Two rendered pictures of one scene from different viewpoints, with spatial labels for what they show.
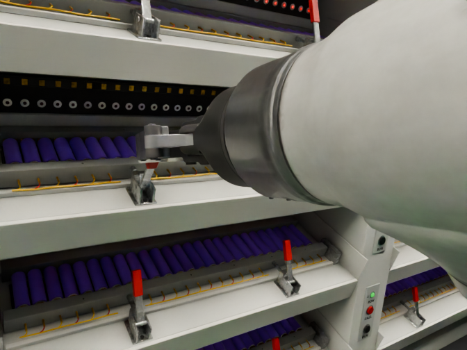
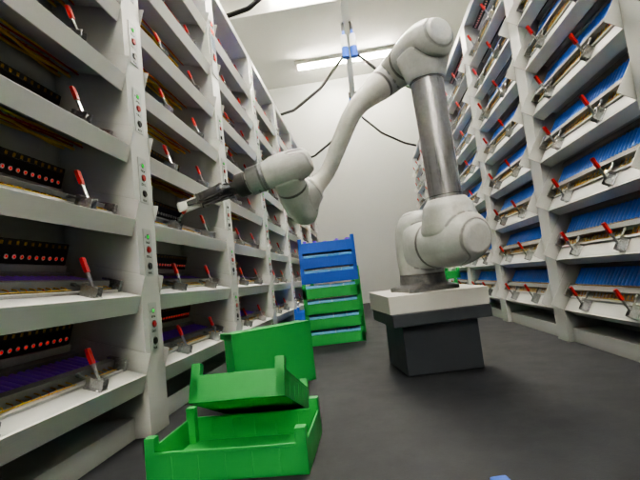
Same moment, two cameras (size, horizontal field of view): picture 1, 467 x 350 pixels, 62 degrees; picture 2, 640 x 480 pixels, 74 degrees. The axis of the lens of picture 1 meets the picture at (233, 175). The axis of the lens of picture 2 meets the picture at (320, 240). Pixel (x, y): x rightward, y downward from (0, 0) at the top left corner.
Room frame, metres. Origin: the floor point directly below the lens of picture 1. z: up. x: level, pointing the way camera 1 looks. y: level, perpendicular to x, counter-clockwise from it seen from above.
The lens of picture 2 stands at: (-0.73, 0.86, 0.33)
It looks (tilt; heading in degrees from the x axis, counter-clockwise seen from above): 5 degrees up; 309
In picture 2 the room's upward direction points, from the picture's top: 6 degrees counter-clockwise
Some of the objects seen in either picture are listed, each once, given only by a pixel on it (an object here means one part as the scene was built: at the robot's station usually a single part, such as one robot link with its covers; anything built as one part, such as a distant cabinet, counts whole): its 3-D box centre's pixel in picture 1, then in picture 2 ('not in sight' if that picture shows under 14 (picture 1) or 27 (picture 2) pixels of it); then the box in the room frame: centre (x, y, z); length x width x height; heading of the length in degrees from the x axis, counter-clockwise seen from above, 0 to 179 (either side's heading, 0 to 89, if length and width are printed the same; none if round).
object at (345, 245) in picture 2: not in sight; (325, 246); (0.73, -0.96, 0.52); 0.30 x 0.20 x 0.08; 42
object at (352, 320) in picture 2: not in sight; (333, 318); (0.73, -0.96, 0.12); 0.30 x 0.20 x 0.08; 42
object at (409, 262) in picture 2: not in sight; (419, 242); (-0.05, -0.51, 0.43); 0.18 x 0.16 x 0.22; 149
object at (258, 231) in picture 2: not in sight; (246, 196); (1.18, -0.82, 0.88); 0.20 x 0.09 x 1.76; 34
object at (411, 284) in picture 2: not in sight; (420, 281); (-0.03, -0.53, 0.29); 0.22 x 0.18 x 0.06; 145
